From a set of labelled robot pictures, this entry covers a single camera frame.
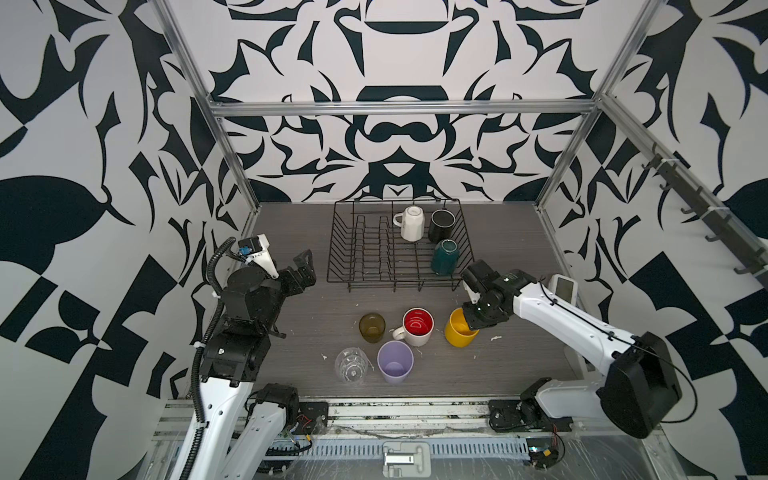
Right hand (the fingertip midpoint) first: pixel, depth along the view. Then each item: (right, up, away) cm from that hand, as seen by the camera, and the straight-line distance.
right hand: (474, 319), depth 82 cm
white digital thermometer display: (+28, +7, +6) cm, 29 cm away
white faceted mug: (-15, +27, +18) cm, 36 cm away
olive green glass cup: (-28, -4, +5) cm, 28 cm away
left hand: (-45, +19, -15) cm, 51 cm away
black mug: (-5, +27, +17) cm, 32 cm away
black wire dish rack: (-19, +20, +26) cm, 38 cm away
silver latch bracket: (-19, -27, -15) cm, 37 cm away
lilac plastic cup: (-21, -11, -1) cm, 24 cm away
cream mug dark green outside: (-4, +15, +20) cm, 25 cm away
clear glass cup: (-33, -13, +1) cm, 36 cm away
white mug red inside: (-15, -4, +7) cm, 17 cm away
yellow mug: (-6, -2, -4) cm, 7 cm away
